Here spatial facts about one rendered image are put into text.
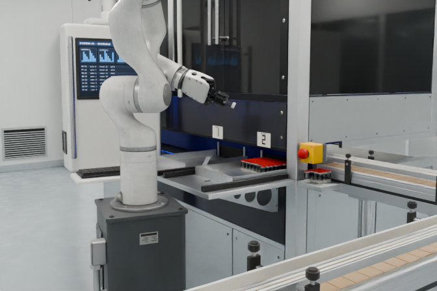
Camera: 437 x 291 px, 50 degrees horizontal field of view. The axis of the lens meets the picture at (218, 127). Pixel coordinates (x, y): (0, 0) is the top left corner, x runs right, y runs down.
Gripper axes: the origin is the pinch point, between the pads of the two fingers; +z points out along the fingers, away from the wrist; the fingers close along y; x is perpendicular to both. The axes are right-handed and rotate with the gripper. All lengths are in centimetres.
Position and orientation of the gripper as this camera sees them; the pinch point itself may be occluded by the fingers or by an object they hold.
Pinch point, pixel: (221, 99)
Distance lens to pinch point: 167.6
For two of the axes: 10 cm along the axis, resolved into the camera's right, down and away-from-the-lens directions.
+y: -2.4, 6.7, 7.0
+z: 8.8, 4.6, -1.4
